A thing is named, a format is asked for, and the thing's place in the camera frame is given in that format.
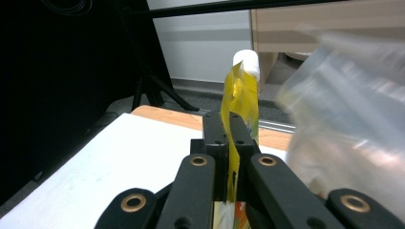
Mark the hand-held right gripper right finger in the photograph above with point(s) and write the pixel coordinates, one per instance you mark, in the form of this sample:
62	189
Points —
242	143

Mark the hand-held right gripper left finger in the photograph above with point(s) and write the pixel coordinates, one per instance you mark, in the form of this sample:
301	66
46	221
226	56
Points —
219	143

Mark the yellow spout pouch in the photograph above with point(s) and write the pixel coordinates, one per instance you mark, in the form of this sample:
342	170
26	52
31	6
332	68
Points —
242	95

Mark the clear bag of dark dried food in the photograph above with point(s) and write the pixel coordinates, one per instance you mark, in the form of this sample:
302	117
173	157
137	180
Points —
344	127

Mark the black metal stand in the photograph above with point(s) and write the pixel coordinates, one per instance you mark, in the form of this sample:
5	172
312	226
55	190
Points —
153	89

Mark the white cabinet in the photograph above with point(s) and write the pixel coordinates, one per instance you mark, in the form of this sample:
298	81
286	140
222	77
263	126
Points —
197	47

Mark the white table sheet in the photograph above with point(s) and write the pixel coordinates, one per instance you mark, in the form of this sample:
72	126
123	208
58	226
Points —
95	178

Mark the black horizontal bar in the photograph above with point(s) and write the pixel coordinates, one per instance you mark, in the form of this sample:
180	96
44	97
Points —
223	7

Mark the light wooden desk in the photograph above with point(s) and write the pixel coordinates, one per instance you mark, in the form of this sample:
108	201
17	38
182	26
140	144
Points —
318	19

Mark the black curtain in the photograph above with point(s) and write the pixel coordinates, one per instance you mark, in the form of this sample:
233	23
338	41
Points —
47	79

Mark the aluminium floor rail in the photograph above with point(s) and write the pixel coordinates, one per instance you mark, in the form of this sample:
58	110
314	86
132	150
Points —
277	126

